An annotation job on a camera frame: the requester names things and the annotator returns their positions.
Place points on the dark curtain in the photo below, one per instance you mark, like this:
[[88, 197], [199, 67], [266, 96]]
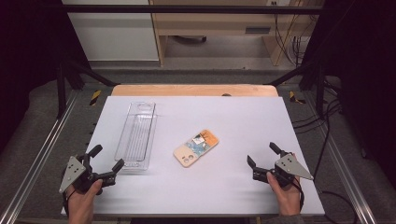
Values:
[[28, 62], [364, 77]]

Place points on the person's right hand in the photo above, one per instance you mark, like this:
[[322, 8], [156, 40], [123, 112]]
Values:
[[288, 199]]

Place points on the black metal stand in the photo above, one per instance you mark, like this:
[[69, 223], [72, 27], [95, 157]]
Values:
[[67, 84], [314, 81]]

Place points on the yellow and black tape strip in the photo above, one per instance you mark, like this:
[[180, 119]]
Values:
[[95, 97], [294, 97]]

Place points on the white table cover sheet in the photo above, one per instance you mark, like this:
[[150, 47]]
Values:
[[218, 189]]

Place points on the light wooden desk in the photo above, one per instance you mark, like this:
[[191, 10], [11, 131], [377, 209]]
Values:
[[214, 21]]

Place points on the aluminium frame rail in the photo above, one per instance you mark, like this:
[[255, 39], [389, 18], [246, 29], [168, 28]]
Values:
[[345, 174], [37, 155]]

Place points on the wooden table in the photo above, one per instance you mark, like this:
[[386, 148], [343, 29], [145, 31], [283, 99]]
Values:
[[186, 90]]

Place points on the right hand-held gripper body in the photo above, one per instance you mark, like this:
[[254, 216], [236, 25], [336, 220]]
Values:
[[288, 169]]

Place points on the black horizontal frame bar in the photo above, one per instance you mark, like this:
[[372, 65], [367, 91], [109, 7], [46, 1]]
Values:
[[186, 9]]

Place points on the clear plastic tray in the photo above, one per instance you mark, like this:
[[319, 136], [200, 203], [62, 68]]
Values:
[[137, 137]]

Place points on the white cabinet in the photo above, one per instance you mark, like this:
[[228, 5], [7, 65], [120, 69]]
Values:
[[115, 34]]

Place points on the beige and orange phone case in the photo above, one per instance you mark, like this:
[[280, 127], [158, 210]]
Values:
[[196, 148]]

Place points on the person's left hand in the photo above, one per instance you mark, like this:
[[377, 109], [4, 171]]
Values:
[[81, 203]]

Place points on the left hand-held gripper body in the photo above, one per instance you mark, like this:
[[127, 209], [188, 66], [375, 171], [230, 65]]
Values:
[[83, 180]]

